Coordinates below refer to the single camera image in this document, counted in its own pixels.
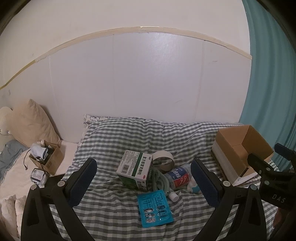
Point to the white fluffy blanket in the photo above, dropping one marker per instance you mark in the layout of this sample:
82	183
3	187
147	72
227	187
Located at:
17	180

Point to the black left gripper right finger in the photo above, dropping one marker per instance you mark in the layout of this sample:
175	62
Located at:
249	222

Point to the blue denim garment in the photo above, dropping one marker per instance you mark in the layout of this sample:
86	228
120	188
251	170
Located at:
12	150

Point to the small white tube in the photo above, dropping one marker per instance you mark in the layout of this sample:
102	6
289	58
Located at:
173	196

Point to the blue white tissue packet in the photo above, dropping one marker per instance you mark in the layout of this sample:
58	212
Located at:
193	187

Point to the open cardboard box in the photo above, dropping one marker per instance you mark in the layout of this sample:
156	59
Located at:
231	148

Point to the small white blue packet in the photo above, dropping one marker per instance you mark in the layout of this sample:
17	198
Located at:
39	177

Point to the patterned white pillow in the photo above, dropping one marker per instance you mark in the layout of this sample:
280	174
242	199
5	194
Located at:
90	119

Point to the green white medicine box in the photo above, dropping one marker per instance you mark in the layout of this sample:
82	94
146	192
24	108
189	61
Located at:
133	169

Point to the beige pillow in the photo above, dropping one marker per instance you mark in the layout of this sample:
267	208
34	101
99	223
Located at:
29	123

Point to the white tape roll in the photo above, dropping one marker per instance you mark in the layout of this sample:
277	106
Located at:
163	161

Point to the teal curtain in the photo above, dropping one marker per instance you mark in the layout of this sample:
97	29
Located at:
270	101

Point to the clear plastic bottle blue label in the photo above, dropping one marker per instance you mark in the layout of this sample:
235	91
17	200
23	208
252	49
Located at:
179	177

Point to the small brown cardboard box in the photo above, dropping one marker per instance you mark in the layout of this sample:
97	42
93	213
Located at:
46	156

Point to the person's right hand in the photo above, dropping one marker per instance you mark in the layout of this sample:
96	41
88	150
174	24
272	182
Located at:
284	221

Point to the blue blister pack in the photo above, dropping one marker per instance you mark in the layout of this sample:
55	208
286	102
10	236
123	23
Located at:
154	209

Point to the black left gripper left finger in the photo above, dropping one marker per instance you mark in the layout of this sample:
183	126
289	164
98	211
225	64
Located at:
38	222

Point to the white plush pillow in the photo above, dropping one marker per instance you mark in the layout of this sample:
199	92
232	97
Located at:
5	135

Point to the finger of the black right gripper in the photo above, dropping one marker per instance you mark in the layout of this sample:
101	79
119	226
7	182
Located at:
285	152
261	166

